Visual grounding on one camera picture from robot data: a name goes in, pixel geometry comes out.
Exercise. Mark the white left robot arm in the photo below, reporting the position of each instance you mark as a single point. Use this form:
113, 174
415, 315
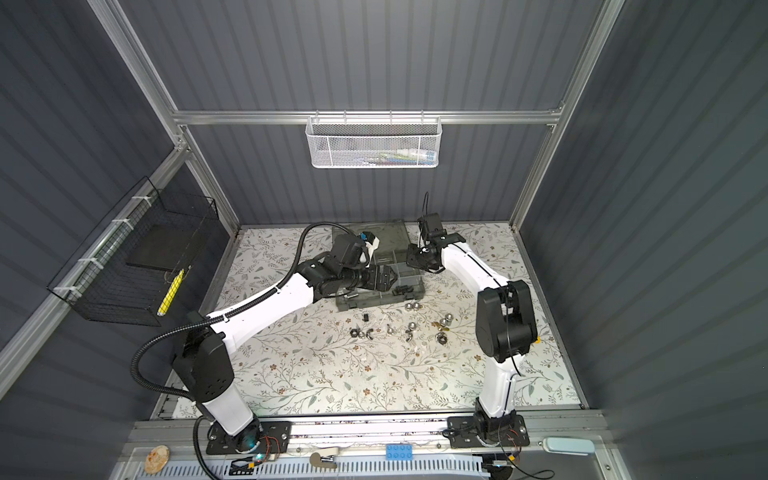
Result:
202, 359

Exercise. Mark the white wire mesh basket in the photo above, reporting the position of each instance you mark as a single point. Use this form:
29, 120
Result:
387, 145

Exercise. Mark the black wire wall basket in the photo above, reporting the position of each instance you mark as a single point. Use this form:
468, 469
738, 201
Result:
133, 270

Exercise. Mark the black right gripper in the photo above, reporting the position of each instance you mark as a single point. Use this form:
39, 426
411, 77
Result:
412, 260

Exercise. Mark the round wooden disc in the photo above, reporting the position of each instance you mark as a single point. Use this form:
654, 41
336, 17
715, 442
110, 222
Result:
155, 461

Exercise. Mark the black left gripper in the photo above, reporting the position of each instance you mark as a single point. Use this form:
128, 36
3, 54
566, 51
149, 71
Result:
386, 282

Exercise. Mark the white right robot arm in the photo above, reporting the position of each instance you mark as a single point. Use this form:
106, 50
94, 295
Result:
505, 327

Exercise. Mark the black foam pad in basket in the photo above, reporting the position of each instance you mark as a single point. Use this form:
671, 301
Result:
166, 248

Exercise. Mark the white remote-like device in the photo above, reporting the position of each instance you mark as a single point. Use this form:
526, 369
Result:
569, 446

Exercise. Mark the blue lego brick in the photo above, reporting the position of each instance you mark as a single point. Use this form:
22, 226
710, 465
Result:
399, 452

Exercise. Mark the transparent green compartment organizer box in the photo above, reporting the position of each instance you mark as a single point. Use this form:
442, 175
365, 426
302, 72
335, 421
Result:
389, 262

